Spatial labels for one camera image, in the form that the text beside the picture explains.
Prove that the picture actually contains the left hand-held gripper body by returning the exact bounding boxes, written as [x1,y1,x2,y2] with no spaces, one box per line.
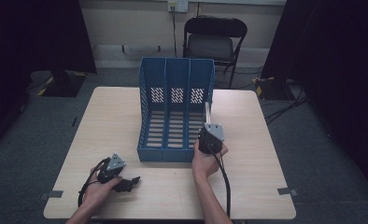
[96,152,127,185]

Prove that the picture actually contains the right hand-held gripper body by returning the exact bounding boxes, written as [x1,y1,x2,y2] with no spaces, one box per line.
[197,122,226,156]

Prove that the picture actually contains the white book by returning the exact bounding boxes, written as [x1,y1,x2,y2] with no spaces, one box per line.
[205,101,212,125]

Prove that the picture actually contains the blue file rack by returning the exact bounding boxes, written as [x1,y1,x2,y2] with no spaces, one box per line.
[136,56,217,163]

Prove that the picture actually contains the person's right hand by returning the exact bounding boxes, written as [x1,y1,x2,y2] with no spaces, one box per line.
[191,139,229,180]

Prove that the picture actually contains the person's left hand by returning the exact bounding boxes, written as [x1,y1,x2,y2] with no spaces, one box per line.
[80,172,124,213]

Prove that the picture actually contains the grey tape strip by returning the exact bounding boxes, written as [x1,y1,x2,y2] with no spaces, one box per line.
[39,189,64,201]
[276,187,298,197]

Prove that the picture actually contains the black stand base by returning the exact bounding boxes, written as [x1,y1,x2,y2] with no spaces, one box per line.
[41,70,87,98]
[255,76,297,101]

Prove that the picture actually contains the black folding chair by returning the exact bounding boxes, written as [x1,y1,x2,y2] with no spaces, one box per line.
[182,16,248,90]

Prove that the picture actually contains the dark curtain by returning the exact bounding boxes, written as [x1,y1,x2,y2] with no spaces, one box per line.
[261,0,368,200]
[0,0,97,157]

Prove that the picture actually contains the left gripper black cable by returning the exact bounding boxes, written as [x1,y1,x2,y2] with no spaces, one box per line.
[77,157,111,208]

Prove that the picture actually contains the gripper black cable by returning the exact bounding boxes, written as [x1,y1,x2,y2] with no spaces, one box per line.
[199,132,232,218]
[77,157,111,208]

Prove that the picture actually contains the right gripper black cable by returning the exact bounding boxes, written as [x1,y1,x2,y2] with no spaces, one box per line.
[199,132,232,218]

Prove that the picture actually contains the black floor cables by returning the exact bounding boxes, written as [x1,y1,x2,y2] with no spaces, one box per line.
[264,83,307,124]

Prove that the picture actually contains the black wall socket cable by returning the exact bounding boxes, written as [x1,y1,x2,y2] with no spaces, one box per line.
[171,6,178,59]

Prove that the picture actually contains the white wall socket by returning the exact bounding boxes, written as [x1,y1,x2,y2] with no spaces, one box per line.
[167,0,190,13]

